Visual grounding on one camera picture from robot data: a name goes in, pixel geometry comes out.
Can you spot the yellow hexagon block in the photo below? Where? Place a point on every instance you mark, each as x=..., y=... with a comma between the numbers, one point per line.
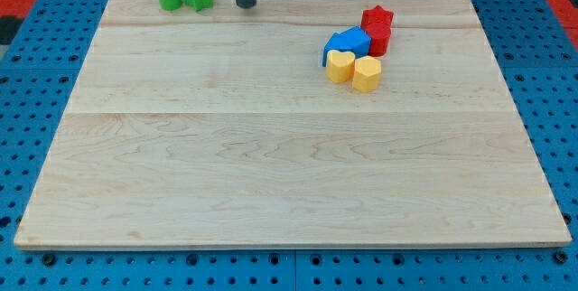
x=367, y=74

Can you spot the light wooden board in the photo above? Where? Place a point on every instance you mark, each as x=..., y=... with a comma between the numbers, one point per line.
x=219, y=129

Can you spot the yellow heart block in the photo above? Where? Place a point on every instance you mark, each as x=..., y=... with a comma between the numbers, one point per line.
x=340, y=66

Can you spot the blue arrow block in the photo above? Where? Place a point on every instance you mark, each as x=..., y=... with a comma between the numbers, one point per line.
x=338, y=43

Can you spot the blue pentagon block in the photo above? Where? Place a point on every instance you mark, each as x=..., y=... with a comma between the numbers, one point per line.
x=356, y=40

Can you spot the red cylinder block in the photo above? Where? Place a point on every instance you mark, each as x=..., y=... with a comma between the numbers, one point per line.
x=379, y=35

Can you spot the red star block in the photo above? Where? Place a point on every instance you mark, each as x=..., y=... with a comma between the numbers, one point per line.
x=378, y=15

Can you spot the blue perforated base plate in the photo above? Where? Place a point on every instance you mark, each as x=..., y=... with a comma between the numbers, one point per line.
x=539, y=63

